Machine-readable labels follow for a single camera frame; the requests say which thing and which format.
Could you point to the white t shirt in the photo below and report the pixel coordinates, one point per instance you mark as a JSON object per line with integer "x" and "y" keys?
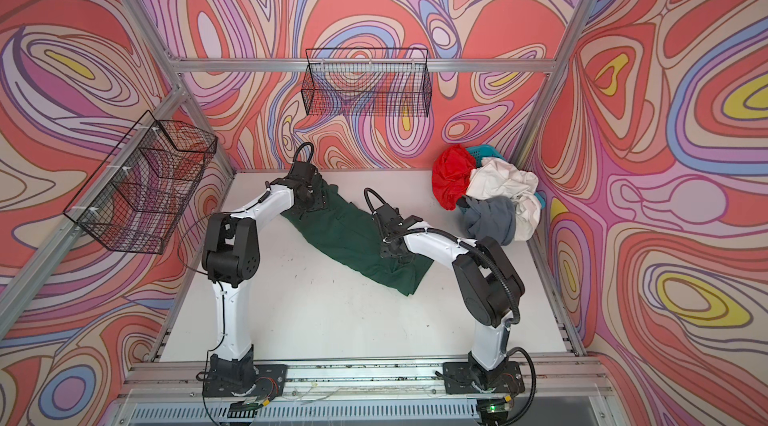
{"x": 528, "y": 216}

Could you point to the black wire basket wall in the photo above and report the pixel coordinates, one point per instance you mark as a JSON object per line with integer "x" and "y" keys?
{"x": 356, "y": 91}
{"x": 139, "y": 200}

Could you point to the green t shirt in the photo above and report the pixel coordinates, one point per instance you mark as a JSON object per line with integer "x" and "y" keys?
{"x": 349, "y": 236}

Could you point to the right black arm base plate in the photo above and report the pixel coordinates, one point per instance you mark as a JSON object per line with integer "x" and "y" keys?
{"x": 469, "y": 377}

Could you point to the black wire basket back wall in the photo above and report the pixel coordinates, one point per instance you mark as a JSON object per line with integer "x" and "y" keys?
{"x": 356, "y": 91}

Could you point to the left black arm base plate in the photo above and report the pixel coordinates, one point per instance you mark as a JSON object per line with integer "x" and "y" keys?
{"x": 225, "y": 380}

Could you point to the red t shirt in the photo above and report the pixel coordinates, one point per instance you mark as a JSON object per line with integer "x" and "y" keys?
{"x": 451, "y": 174}

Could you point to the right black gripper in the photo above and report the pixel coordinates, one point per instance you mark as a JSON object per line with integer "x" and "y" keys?
{"x": 385, "y": 252}

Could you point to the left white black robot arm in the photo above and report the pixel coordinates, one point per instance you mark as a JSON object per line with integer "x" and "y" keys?
{"x": 231, "y": 257}

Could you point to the aluminium frame back beam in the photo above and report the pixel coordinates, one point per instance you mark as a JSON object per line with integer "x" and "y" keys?
{"x": 297, "y": 65}

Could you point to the black wire basket left wall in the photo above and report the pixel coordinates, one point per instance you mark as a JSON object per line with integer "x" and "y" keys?
{"x": 139, "y": 200}

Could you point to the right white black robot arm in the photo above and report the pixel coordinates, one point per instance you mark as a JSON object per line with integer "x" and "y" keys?
{"x": 490, "y": 288}

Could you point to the aluminium front rail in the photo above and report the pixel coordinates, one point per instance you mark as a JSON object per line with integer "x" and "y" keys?
{"x": 558, "y": 390}

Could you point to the grey t shirt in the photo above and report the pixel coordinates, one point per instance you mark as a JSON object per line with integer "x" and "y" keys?
{"x": 494, "y": 217}

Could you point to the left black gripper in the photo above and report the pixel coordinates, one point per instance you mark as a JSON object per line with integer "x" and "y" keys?
{"x": 321, "y": 200}

